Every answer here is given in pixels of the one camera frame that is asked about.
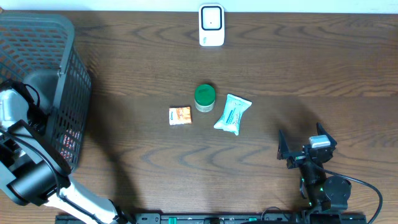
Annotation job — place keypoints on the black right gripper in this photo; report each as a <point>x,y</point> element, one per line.
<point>283,150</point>

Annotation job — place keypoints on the teal white wipes packet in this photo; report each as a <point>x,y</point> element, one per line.
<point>233,111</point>

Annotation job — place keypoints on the green lid jar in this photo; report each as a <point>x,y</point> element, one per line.
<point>205,97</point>

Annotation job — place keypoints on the orange small box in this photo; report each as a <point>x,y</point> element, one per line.
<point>180,116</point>

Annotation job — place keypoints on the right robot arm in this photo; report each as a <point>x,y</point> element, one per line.
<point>326,193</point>

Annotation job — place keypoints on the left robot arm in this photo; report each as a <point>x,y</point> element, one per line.
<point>32,171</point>

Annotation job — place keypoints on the white barcode scanner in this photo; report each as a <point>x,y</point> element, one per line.
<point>211,25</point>

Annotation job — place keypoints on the red patterned packet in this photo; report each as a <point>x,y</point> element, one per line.
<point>70,145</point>

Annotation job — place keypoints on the grey plastic mesh basket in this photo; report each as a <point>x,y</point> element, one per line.
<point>38,49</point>

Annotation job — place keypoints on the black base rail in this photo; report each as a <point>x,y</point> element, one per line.
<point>155,218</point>

